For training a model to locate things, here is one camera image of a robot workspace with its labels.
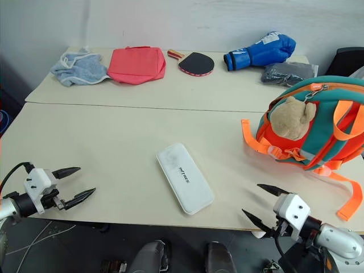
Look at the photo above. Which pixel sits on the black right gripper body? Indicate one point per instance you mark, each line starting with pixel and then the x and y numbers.
pixel 281 229

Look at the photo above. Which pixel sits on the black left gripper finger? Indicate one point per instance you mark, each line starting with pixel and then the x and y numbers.
pixel 66 172
pixel 79 196

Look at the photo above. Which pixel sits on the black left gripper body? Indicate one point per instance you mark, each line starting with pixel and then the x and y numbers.
pixel 52 201

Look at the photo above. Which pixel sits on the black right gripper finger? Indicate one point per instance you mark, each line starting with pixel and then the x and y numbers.
pixel 273 190
pixel 256 223

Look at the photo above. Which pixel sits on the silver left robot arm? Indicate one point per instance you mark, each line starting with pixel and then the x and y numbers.
pixel 24 204

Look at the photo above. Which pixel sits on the teal and orange backpack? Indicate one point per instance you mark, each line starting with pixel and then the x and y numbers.
pixel 324 136

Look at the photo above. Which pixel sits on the white rectangular case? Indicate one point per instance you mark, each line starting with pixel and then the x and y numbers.
pixel 185 177

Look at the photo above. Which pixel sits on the small white table clip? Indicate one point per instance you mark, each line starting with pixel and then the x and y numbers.
pixel 258 235

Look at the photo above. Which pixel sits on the small dark floor object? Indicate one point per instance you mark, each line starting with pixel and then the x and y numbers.
pixel 271 266

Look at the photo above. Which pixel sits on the dark rounded shape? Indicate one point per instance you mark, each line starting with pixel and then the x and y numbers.
pixel 219 258
pixel 150 257

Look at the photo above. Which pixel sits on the beige plush bear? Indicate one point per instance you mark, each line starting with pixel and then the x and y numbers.
pixel 288 119

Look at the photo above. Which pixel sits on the light blue cloth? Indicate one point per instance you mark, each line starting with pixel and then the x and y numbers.
pixel 81 69

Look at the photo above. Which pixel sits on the grey cloth in plastic bag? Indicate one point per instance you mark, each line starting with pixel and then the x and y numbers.
pixel 287 74

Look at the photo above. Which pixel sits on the pink fabric pouch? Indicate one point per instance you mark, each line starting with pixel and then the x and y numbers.
pixel 135 65

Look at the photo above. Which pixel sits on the blue boxing glove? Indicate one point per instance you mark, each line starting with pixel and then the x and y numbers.
pixel 261 52

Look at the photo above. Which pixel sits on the black table tennis paddle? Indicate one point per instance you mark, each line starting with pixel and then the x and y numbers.
pixel 196 64

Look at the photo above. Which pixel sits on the black chair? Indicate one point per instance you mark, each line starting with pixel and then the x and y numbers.
pixel 345 61

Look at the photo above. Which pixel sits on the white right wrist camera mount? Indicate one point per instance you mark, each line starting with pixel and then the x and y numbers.
pixel 291 209

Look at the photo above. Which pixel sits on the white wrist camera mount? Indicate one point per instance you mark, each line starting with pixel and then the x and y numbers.
pixel 37 182
pixel 291 209

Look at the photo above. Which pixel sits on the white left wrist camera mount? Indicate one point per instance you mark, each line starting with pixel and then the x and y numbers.
pixel 37 182

